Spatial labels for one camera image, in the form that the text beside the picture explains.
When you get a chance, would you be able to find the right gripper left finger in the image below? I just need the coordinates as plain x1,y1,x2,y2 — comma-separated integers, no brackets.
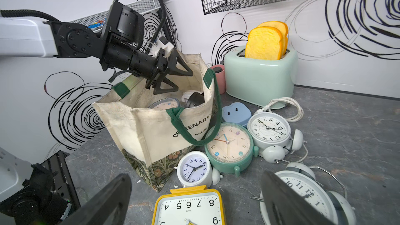
61,174,132,225

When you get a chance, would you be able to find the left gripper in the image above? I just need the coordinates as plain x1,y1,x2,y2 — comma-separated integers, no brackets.
100,9,193,95

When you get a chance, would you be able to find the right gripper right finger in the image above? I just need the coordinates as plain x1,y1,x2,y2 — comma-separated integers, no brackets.
260,171,333,225

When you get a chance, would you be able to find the cream canvas tote bag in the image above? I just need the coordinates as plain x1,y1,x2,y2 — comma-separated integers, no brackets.
93,54,222,192

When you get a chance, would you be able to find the blue round beige clock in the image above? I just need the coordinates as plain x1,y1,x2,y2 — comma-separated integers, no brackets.
148,97,181,110

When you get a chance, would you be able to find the white square clock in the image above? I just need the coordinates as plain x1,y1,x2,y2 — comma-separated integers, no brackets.
181,90,201,103

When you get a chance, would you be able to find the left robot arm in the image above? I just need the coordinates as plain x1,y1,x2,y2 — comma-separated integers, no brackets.
1,2,193,94

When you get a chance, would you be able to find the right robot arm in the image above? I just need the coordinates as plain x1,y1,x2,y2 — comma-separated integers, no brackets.
1,164,331,225

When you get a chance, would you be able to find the silver twin bell clock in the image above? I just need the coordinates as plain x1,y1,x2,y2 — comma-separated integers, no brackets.
257,162,357,225

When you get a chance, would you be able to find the white twin bell clock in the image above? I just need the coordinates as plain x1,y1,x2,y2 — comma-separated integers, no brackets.
247,112,306,164

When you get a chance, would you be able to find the green round pastel clock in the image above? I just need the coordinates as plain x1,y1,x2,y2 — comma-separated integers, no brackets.
205,122,259,177

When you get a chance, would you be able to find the light blue clock back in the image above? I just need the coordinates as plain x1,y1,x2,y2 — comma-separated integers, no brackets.
222,102,252,128

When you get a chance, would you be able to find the yellow rectangular clock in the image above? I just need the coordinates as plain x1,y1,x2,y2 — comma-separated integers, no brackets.
152,185,227,225

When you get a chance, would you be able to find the white purple face clock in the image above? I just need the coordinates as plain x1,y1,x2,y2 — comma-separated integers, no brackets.
175,151,223,188

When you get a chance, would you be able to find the pink cup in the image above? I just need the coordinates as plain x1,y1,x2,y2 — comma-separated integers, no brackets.
211,65,226,94

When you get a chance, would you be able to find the blue candy packet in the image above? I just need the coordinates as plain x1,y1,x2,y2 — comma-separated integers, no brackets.
88,20,105,32

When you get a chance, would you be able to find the mint green toaster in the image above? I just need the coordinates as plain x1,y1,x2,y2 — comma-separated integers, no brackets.
224,46,299,107

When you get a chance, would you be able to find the yellow toast slice front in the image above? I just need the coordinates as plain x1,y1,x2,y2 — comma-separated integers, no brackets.
245,27,284,61

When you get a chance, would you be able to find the yellow toast slice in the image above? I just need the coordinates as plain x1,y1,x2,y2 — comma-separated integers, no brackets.
257,21,289,59
245,27,284,61

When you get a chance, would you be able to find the yellow toast slice back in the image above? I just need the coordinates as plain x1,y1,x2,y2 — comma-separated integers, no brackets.
257,21,289,59

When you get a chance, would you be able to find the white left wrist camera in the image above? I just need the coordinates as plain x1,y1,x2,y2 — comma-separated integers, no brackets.
149,36,175,57

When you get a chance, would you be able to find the white wire shelf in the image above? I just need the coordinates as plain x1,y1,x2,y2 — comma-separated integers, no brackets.
72,0,161,33

